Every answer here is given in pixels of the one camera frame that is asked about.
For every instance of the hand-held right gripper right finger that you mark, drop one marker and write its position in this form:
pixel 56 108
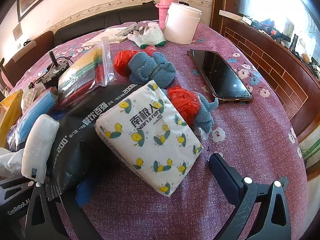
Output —
pixel 226 177

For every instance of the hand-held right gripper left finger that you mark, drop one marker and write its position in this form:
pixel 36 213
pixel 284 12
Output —
pixel 51 221

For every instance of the white cloth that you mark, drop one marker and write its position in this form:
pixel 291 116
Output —
pixel 11 161

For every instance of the small white packet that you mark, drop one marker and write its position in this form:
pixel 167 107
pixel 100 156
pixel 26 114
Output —
pixel 37 147

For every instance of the blue knitted cloth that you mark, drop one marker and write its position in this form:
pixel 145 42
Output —
pixel 206 116
pixel 150 67

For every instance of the red ball of cloth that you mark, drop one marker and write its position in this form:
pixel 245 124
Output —
pixel 122 62
pixel 183 103

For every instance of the lemon print tissue pack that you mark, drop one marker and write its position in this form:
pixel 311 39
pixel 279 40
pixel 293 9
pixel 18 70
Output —
pixel 147 140

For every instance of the yellow box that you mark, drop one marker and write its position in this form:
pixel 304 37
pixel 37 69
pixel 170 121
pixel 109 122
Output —
pixel 10 112

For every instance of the black plastic packet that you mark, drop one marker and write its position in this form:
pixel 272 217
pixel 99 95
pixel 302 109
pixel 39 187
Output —
pixel 75 135

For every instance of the blue packet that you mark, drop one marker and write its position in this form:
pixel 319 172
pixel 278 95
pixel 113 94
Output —
pixel 35 110

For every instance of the zip bag of coloured sticks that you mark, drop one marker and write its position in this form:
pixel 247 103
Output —
pixel 80 77

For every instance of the purple floral tablecloth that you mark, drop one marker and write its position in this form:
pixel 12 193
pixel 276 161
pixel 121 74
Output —
pixel 245 140

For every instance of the black smartphone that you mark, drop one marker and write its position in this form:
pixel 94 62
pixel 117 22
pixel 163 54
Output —
pixel 220 73

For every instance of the black electric motor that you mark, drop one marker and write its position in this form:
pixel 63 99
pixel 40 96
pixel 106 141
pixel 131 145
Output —
pixel 56 66

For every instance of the brown chair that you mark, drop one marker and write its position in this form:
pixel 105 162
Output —
pixel 27 55

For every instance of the pile of small tools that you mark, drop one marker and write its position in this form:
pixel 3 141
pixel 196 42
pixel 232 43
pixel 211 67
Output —
pixel 280 33

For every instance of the white plastic jar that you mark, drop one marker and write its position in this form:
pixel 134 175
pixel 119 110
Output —
pixel 181 22

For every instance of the white sock with green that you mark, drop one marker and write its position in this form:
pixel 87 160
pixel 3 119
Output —
pixel 147 36

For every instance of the white flat box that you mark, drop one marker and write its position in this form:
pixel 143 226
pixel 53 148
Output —
pixel 231 15

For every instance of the paper booklets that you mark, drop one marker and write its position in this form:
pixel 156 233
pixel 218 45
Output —
pixel 110 35

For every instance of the pink thermos bottle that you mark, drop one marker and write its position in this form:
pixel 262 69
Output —
pixel 165 2

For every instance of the black sofa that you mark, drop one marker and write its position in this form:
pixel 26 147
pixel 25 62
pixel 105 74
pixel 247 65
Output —
pixel 105 21

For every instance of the small wall plaque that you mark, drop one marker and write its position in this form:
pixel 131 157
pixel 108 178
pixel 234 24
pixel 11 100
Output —
pixel 17 31

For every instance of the wooden door frame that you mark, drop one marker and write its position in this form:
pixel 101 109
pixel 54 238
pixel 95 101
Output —
pixel 221 2

